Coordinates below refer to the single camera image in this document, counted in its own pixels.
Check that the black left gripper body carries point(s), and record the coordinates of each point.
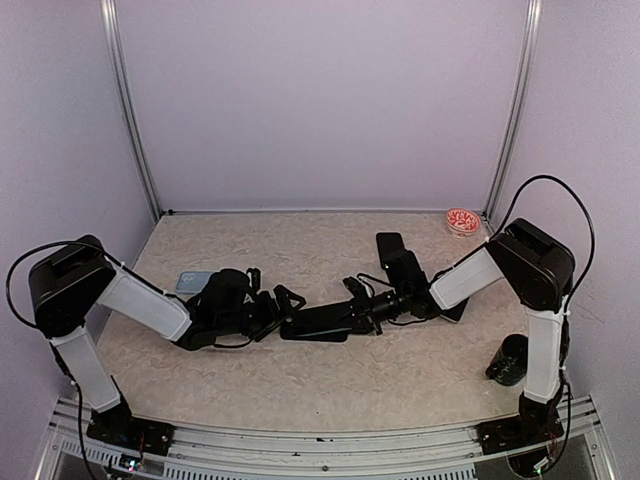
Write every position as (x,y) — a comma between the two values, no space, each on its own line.
(263,319)

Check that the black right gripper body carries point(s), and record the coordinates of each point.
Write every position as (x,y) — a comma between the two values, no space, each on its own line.
(371,313)

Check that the black phone case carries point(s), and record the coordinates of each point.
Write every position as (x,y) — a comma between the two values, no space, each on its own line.
(321,318)
(388,244)

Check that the green-edged black smartphone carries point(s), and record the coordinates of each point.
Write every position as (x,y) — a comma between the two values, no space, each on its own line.
(333,335)

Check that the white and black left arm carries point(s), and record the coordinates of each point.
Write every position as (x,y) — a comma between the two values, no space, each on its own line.
(80,274)

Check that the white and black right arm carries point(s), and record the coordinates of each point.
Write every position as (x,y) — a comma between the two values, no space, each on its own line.
(538,268)

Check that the light blue phone case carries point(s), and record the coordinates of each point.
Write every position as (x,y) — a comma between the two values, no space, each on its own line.
(190,283)

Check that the white-edged black smartphone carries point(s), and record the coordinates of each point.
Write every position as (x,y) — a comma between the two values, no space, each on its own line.
(455,314)

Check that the red and white patterned bowl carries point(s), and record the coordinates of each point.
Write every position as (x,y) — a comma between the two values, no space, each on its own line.
(462,222)

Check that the black cup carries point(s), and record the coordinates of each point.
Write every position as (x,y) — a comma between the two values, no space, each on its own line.
(509,364)

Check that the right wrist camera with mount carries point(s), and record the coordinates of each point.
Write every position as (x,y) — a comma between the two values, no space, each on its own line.
(359,289)

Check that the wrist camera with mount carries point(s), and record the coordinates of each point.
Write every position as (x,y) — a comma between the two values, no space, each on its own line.
(359,289)
(255,278)

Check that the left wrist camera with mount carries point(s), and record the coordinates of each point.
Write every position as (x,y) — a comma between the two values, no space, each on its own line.
(255,278)

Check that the front aluminium rail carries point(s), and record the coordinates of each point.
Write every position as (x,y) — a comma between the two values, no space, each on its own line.
(200,452)

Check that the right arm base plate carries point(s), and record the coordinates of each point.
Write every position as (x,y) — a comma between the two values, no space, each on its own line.
(534,423)

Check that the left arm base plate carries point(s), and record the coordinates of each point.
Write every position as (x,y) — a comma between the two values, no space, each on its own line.
(119,427)

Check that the left aluminium frame post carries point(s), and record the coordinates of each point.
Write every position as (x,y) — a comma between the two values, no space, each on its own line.
(116,52)

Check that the aluminium frame post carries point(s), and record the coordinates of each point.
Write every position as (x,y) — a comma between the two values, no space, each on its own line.
(518,102)
(116,52)

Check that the right aluminium frame post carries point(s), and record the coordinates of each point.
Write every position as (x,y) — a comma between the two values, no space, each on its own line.
(518,102)

